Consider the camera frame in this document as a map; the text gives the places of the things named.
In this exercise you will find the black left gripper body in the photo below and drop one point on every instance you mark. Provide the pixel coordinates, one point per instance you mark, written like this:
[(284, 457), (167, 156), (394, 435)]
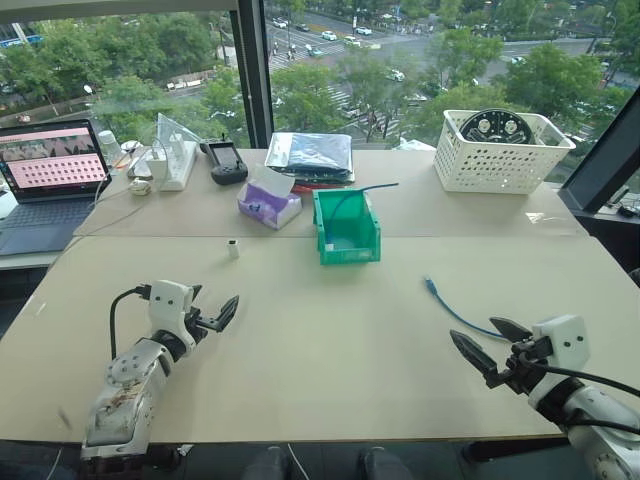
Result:
[(200, 322)]

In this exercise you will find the clear plastic bag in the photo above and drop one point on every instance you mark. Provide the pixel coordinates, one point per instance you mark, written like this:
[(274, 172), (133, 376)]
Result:
[(172, 132)]

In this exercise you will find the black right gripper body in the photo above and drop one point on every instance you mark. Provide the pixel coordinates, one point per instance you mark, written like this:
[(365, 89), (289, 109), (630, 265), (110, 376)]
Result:
[(525, 365)]

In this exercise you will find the stack of plastic-wrapped bags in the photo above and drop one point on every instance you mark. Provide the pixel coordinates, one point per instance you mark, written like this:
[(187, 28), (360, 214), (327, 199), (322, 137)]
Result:
[(312, 155)]

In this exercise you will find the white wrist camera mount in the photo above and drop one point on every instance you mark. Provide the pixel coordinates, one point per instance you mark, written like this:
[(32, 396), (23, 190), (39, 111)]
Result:
[(167, 305), (562, 340)]

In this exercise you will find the white earbuds case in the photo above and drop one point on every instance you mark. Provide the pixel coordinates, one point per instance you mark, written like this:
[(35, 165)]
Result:
[(139, 187)]

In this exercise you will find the dark window frame pillar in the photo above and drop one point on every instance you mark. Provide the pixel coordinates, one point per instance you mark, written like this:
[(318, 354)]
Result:
[(255, 75)]

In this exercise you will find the white power strip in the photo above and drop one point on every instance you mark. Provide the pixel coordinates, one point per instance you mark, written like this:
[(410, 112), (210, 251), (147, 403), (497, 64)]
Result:
[(177, 172)]

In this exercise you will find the clear plastic cup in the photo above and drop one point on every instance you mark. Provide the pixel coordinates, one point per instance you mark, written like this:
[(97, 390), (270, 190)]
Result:
[(110, 150)]

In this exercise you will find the round black circuit board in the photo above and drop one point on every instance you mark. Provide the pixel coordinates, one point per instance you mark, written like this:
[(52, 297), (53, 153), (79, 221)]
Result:
[(495, 127)]

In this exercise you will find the green plastic bin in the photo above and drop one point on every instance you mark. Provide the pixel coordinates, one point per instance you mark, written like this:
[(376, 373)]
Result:
[(350, 252)]

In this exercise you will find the black handheld remote controller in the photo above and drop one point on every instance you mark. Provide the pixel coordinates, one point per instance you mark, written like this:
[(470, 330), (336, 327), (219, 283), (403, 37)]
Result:
[(225, 160)]

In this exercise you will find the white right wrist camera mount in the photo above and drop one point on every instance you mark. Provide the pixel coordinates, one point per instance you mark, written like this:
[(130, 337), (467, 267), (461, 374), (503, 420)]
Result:
[(562, 340)]

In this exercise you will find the purple tissue box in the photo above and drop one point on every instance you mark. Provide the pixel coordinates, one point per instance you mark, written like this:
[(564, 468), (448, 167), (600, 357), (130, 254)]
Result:
[(270, 207)]

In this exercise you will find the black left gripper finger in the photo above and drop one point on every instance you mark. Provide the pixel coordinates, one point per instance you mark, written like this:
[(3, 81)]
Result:
[(196, 292), (228, 312)]

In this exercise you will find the white side desk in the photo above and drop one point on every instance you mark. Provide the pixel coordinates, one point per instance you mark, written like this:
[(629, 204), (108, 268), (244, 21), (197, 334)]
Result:
[(25, 259)]

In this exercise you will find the black slanted window frame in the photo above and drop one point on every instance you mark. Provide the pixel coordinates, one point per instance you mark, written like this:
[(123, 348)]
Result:
[(600, 165)]

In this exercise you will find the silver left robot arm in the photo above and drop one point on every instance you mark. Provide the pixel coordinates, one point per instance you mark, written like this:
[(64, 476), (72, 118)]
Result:
[(127, 385)]

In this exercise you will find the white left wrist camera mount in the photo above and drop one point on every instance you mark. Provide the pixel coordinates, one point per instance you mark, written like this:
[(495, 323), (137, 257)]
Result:
[(167, 305)]

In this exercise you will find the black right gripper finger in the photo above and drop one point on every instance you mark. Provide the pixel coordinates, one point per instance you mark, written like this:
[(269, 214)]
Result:
[(475, 355), (512, 331)]

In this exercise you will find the white perforated plastic basket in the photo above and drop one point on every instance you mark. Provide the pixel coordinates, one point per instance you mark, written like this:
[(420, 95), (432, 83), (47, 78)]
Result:
[(500, 165)]

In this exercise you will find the white charger block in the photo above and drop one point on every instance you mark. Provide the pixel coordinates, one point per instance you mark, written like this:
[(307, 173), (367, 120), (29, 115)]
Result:
[(157, 162)]

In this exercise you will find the open laptop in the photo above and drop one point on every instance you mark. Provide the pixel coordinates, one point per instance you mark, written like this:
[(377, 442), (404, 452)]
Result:
[(50, 175)]

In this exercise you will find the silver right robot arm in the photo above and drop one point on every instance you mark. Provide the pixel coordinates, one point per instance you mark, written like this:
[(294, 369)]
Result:
[(595, 420)]

